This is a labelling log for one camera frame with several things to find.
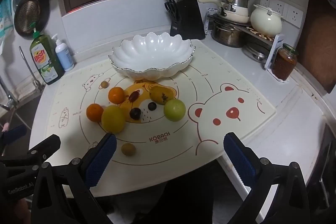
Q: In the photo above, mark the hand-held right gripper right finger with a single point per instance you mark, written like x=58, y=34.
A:
x=240, y=161

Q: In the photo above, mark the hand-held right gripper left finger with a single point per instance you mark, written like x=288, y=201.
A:
x=102, y=158

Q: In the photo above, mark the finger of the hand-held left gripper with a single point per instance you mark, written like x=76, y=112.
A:
x=15, y=133
x=44, y=146

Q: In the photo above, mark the small brown longan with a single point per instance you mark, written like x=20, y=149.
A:
x=128, y=148
x=104, y=84

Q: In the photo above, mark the yellow lemon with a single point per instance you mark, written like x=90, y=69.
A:
x=113, y=119

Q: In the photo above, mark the orange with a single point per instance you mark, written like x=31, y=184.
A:
x=95, y=112
x=116, y=95

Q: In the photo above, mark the dark plum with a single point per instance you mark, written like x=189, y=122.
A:
x=136, y=113

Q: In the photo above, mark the round green fruit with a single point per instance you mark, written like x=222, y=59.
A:
x=174, y=109

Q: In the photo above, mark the yellow spotted mango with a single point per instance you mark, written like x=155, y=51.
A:
x=160, y=95

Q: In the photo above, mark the white scalloped bowl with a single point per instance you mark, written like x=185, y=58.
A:
x=149, y=56

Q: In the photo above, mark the pink cloth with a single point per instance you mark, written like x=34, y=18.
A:
x=4, y=126

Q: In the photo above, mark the dark sink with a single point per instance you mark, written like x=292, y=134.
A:
x=23, y=113

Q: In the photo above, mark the cream bear print baking mat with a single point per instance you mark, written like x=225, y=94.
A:
x=178, y=150

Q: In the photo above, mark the metal faucet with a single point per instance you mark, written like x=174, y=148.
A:
x=27, y=66

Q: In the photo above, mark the red date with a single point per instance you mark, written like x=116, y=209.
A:
x=134, y=96

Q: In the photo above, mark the small dark grape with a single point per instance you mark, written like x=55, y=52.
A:
x=151, y=106

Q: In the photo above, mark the green dish soap bottle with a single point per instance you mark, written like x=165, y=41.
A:
x=44, y=61

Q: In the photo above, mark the white pump bottle blue label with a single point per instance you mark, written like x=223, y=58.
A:
x=64, y=56

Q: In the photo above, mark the glass jar of red sauce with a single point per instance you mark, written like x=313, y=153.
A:
x=284, y=64

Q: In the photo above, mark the steel pan lid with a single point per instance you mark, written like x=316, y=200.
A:
x=256, y=52

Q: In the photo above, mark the metal shelf rack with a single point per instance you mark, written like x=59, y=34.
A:
x=274, y=52

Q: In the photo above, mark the printed plastic bag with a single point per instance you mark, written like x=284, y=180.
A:
x=5, y=16

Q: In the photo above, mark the round mesh strainer pan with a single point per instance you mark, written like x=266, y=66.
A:
x=26, y=16

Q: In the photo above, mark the large steel stockpot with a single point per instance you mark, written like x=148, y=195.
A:
x=227, y=35

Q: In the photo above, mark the wooden trivet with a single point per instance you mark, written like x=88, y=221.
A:
x=260, y=34

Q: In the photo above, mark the white ceramic pot with lid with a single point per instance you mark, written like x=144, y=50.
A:
x=265, y=22

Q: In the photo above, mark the brown wooden cutting board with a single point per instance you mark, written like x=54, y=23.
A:
x=320, y=40

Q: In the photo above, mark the black knife block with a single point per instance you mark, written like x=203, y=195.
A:
x=187, y=19

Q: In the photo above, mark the small steel pot with lid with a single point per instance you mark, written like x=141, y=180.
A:
x=239, y=1

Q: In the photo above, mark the black kitchen scissors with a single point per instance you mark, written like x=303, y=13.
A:
x=169, y=7

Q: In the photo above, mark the metal frame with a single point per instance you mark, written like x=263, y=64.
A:
x=324, y=174

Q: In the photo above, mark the white wall socket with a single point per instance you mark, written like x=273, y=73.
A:
x=294, y=16
x=267, y=2
x=278, y=6

